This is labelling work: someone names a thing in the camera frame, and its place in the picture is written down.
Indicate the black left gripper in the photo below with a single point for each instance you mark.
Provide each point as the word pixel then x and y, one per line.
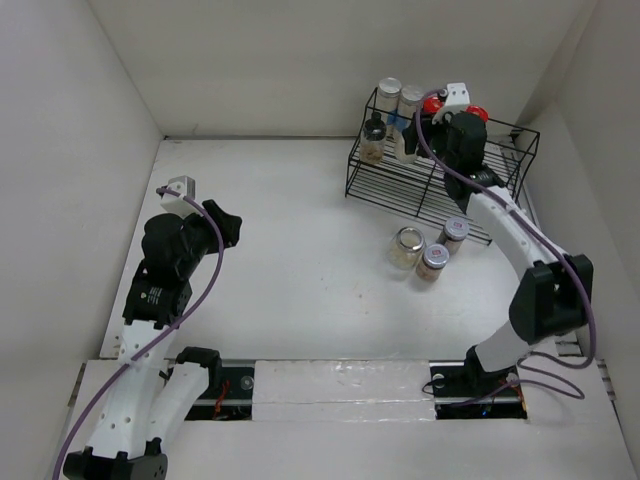
pixel 227 223

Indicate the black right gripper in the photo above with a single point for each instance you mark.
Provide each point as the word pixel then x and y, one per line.
pixel 410 140

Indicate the black-capped white powder bottle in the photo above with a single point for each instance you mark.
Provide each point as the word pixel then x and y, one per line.
pixel 406 143

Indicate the silver-capped blue-label shaker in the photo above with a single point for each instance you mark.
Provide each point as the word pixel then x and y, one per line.
pixel 387 99
pixel 410 97

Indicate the red-capped dark sauce bottle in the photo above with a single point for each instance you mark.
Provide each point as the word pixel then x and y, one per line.
pixel 432 105

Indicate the black-capped brown spice bottle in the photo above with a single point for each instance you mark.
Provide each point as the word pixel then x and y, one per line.
pixel 372 139

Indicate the red-lid brown sauce jar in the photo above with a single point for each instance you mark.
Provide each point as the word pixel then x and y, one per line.
pixel 478 111

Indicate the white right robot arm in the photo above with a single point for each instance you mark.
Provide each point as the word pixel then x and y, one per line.
pixel 553 297

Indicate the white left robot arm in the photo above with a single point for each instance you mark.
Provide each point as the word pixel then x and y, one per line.
pixel 125 430

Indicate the white-lid spice jar back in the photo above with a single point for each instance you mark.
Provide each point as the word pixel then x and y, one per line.
pixel 453 233

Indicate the white-lid spice jar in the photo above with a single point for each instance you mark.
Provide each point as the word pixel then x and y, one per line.
pixel 453 233
pixel 432 262

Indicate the open clear glass jar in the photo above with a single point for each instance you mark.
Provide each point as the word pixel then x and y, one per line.
pixel 403 251

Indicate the white-lid spice jar front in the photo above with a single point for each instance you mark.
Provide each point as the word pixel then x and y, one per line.
pixel 432 262

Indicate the black wire shelf rack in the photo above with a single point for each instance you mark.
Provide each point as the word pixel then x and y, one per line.
pixel 418 191

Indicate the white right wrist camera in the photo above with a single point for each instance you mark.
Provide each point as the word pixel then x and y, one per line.
pixel 455 99

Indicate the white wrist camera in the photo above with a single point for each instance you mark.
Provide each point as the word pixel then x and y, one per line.
pixel 455 99
pixel 174 194

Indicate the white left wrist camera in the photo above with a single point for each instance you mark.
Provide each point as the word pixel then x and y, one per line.
pixel 174 194

